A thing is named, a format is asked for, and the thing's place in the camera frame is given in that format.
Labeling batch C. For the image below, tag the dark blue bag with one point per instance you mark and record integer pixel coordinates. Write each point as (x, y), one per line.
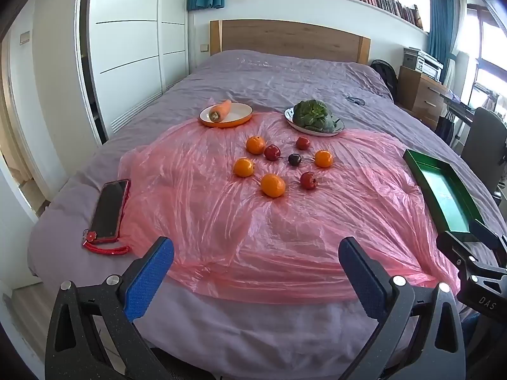
(445, 128)

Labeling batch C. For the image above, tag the pink plastic sheet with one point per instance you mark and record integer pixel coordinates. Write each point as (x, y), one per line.
(198, 206)

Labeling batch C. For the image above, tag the green tray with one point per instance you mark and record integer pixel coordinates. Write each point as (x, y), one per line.
(439, 190)

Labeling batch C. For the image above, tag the orange rimmed plate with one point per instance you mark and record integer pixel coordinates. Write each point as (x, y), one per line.
(239, 115)

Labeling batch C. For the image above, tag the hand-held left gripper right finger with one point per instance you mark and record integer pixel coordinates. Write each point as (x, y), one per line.
(356, 273)

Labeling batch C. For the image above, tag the green leafy vegetable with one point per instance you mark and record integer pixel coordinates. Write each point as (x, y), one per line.
(313, 115)

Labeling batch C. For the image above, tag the wooden drawer chest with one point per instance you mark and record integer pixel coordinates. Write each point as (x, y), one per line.
(420, 93)

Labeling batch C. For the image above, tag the carrot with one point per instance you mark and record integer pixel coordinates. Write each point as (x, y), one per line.
(221, 111)

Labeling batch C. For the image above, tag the grey chair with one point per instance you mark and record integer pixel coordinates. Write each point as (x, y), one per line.
(485, 138)

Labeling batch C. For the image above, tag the grey printer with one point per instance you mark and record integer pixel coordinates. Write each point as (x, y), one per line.
(422, 61)

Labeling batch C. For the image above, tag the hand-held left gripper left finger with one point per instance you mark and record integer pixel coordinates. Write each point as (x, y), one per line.
(150, 277)

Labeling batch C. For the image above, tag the desk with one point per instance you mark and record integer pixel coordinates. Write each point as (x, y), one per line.
(461, 107)

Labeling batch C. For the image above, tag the dark purple plum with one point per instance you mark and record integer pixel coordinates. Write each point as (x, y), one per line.
(294, 159)

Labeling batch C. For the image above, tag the black backpack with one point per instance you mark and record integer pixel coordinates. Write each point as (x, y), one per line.
(385, 77)

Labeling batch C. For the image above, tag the phone in red case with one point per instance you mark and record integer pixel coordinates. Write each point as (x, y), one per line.
(109, 209)

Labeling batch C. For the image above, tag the red apple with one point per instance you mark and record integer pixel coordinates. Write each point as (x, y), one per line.
(308, 180)
(272, 152)

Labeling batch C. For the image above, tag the large orange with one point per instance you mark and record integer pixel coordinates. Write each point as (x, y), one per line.
(273, 185)

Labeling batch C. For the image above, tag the wooden headboard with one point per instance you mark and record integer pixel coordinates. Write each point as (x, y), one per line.
(289, 39)

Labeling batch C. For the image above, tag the white wardrobe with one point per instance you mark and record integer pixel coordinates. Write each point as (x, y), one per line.
(126, 47)

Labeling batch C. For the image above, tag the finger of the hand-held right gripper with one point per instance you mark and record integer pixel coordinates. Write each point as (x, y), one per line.
(455, 243)
(483, 231)

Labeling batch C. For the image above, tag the white patterned plate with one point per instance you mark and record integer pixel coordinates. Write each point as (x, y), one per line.
(317, 133)

